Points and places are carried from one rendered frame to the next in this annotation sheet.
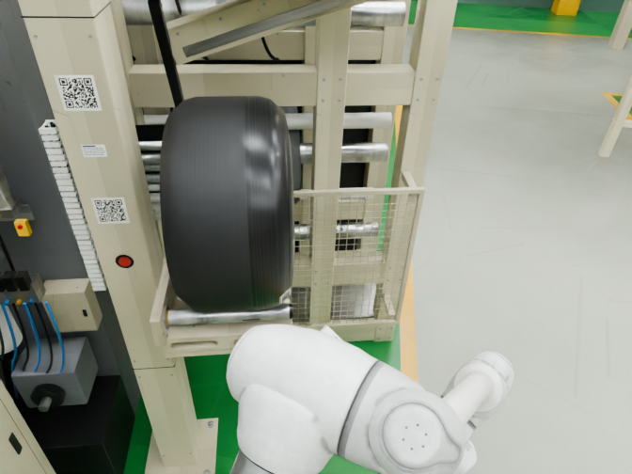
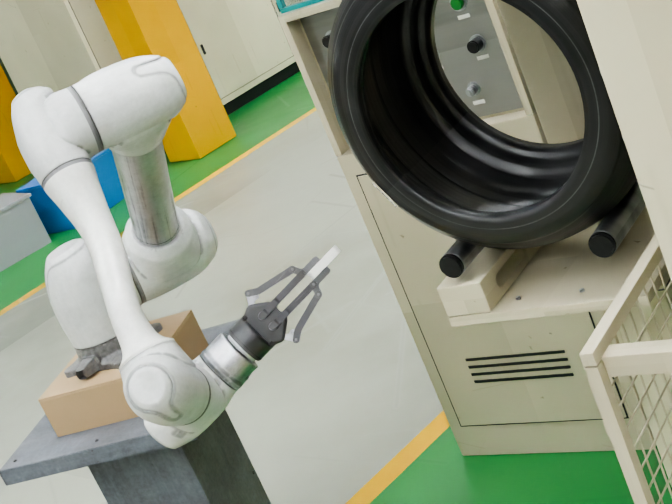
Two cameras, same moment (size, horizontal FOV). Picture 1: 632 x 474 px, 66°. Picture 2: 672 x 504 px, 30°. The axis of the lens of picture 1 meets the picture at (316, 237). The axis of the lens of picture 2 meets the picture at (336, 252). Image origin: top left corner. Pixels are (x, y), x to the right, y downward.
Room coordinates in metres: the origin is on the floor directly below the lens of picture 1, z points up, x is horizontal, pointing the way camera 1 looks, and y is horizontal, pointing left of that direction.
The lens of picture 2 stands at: (2.28, -1.44, 1.67)
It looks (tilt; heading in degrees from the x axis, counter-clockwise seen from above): 18 degrees down; 136
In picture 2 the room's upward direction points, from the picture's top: 23 degrees counter-clockwise
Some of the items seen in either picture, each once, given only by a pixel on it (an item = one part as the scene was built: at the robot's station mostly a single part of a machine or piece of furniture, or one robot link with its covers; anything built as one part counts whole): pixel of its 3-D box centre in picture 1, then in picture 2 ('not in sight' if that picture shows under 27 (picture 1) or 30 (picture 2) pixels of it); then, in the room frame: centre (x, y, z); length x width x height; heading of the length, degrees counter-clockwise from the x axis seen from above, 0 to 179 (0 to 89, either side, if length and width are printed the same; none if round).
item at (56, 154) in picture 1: (81, 213); not in sight; (0.98, 0.58, 1.19); 0.05 x 0.04 x 0.48; 7
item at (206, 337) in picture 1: (229, 330); (503, 250); (0.93, 0.24, 0.83); 0.36 x 0.09 x 0.06; 97
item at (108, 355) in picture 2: not in sight; (105, 346); (-0.08, 0.02, 0.78); 0.22 x 0.18 x 0.06; 104
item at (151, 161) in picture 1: (165, 174); not in sight; (1.42, 0.52, 1.05); 0.20 x 0.15 x 0.30; 97
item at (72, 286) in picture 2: not in sight; (87, 287); (-0.08, 0.05, 0.92); 0.18 x 0.16 x 0.22; 62
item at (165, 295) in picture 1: (168, 283); not in sight; (1.05, 0.43, 0.90); 0.40 x 0.03 x 0.10; 7
